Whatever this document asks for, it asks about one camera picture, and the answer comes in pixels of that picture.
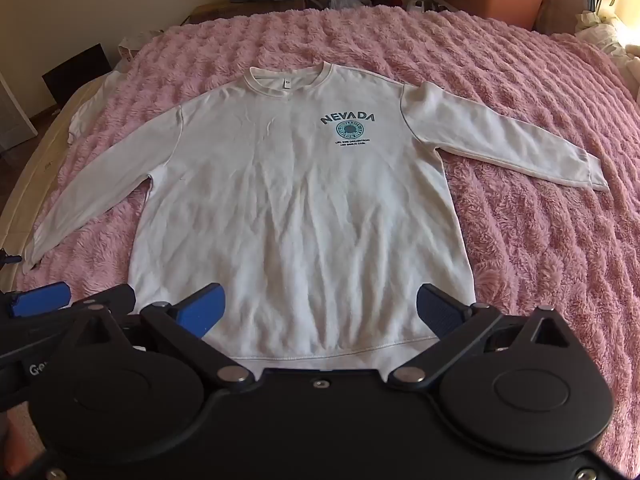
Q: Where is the white printed sweatshirt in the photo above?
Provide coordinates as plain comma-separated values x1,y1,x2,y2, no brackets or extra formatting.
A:
22,61,610,378

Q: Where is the crumpled white cloth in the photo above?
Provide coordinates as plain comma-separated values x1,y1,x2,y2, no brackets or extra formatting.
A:
575,9,640,88

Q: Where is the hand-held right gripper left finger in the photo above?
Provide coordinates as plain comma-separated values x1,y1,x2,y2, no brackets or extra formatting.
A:
65,283,255,393

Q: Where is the beige mattress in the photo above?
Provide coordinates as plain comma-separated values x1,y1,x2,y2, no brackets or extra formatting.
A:
0,75,121,271

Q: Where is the pink fluffy blanket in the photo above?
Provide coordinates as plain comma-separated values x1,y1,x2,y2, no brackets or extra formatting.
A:
10,7,640,480

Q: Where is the white cloth under blanket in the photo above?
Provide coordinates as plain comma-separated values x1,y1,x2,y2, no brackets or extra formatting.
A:
67,71,126,141

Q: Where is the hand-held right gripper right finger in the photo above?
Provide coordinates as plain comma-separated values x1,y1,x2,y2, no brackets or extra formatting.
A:
389,283,576,390

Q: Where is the black panel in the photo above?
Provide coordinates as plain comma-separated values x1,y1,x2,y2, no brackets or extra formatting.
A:
42,43,112,108

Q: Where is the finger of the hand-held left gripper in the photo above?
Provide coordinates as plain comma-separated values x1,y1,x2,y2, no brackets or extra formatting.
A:
70,284,137,313
0,281,72,318

